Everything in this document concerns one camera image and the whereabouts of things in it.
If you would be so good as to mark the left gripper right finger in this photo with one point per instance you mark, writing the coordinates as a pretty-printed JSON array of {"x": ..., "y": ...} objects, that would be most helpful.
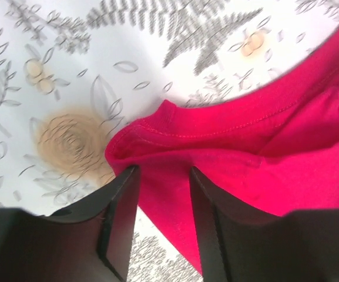
[{"x": 238, "y": 242}]

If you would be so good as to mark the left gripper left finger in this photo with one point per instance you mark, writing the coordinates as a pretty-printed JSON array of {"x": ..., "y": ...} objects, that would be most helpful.
[{"x": 89, "y": 240}]

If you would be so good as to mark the floral patterned table mat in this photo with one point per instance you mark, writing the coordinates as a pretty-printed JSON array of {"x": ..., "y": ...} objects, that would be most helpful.
[{"x": 75, "y": 73}]

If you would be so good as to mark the bright red t shirt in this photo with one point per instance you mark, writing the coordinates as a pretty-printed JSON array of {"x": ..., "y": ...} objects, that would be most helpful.
[{"x": 276, "y": 148}]

